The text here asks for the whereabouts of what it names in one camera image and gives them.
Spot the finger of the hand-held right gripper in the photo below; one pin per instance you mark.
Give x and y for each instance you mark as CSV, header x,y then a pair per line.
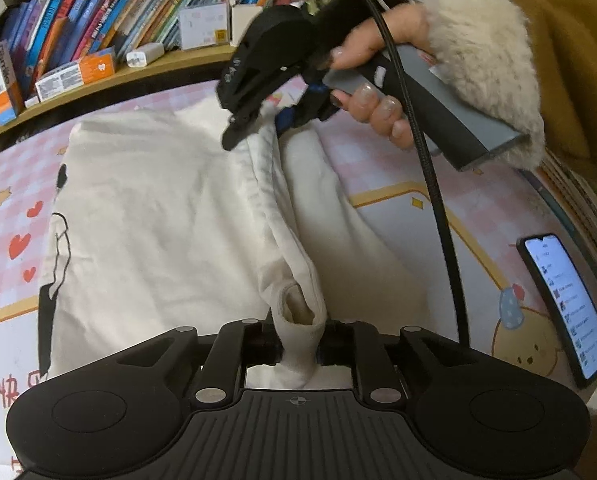
x,y
243,95
311,105

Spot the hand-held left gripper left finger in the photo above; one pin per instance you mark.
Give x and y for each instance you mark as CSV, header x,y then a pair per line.
x,y
228,355

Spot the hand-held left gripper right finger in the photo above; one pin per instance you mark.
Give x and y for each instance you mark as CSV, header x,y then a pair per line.
x,y
368,355

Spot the cream t-shirt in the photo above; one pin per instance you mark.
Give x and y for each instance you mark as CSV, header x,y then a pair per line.
x,y
153,235

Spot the person's right hand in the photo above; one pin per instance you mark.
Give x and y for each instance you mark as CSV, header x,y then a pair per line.
x,y
378,35

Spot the wooden bookshelf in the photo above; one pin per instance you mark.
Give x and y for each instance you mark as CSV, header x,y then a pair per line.
x,y
193,62

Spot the small cream box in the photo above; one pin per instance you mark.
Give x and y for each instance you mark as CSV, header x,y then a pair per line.
x,y
246,25

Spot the pink checked tablecloth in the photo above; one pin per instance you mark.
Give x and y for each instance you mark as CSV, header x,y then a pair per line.
x,y
403,170

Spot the white square box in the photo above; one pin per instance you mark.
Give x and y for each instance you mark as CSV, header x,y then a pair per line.
x,y
203,26

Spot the white charger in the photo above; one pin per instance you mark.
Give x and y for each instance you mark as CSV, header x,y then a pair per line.
x,y
145,55

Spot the small orange box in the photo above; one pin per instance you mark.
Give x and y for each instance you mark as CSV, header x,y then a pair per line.
x,y
98,66

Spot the white and orange flat box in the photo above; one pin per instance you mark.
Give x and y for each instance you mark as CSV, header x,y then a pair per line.
x,y
58,84

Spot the black smartphone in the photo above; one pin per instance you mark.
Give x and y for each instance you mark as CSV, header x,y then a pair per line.
x,y
563,310

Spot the tall orange and blue box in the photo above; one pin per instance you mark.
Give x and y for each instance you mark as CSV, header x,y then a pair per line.
x,y
1,85

